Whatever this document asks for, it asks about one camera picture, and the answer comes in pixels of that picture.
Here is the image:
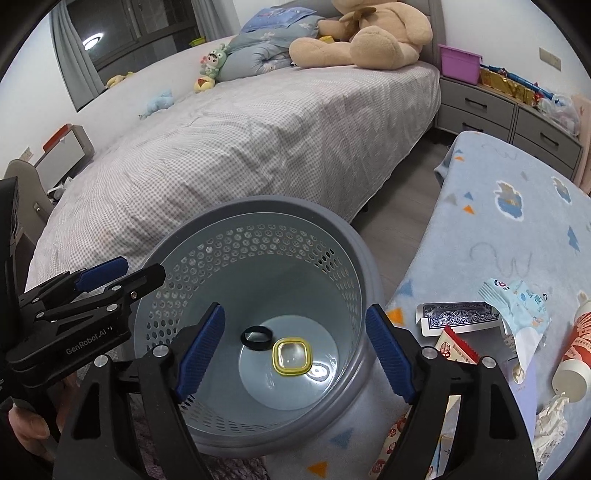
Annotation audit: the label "light blue wet-wipe packet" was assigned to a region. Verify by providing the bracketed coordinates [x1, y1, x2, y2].
[478, 278, 551, 385]

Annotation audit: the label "grey window curtain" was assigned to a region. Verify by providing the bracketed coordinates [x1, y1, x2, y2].
[50, 1, 105, 111]

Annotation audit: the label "white orange appliance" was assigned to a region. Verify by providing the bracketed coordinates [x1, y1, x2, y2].
[35, 124, 95, 191]

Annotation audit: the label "black ring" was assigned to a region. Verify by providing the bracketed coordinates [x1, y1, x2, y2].
[239, 325, 276, 352]

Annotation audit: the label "large tan teddy bear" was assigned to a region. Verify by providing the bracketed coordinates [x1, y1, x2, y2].
[288, 0, 435, 71]

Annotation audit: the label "clear plastic bag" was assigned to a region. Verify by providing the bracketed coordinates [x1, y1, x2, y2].
[537, 94, 581, 137]

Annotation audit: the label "green plush doll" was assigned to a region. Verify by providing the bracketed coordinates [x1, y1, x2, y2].
[193, 44, 228, 93]

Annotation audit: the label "small blue plush toy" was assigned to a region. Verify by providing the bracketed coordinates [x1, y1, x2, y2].
[138, 90, 174, 120]

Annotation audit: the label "light blue folded quilt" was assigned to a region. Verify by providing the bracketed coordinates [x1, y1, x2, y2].
[216, 6, 324, 81]

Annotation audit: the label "purple plastic bin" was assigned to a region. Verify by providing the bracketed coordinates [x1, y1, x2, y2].
[439, 44, 482, 85]

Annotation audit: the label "red white tube bottle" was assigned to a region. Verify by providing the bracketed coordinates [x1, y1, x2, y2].
[552, 292, 591, 403]

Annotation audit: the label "grey checkered bed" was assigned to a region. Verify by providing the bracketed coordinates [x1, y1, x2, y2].
[27, 61, 441, 286]

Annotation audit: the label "person's left hand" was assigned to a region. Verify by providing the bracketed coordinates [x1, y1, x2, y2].
[8, 373, 78, 462]

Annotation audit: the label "white paper ball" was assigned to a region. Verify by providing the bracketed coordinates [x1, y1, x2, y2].
[532, 393, 569, 472]

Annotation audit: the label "gold gift boxes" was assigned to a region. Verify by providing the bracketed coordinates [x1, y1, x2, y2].
[480, 64, 553, 107]

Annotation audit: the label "blue patterned fleece blanket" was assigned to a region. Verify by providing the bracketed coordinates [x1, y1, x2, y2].
[266, 132, 590, 479]

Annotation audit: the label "yellow plush toy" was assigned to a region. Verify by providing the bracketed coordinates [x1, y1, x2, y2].
[106, 71, 134, 89]

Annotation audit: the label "yellow square lid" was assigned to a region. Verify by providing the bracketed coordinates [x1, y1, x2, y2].
[271, 337, 312, 377]

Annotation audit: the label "grey perforated trash basket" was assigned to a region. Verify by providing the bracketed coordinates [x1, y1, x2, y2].
[132, 196, 384, 457]

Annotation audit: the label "beige chair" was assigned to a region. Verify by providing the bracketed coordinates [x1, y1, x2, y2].
[5, 159, 54, 229]

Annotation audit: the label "pink cartoon folded mat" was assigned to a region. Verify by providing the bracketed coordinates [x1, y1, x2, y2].
[572, 95, 591, 195]

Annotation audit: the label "wall power socket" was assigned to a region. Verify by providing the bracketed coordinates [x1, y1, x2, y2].
[539, 47, 562, 71]

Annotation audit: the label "grey drawer dresser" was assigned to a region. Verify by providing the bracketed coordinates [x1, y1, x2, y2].
[435, 76, 583, 180]

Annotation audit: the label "red white snack wrapper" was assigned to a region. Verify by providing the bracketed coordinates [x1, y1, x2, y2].
[435, 326, 480, 364]

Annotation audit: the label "blue playing card box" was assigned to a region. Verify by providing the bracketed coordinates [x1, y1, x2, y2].
[416, 302, 502, 337]

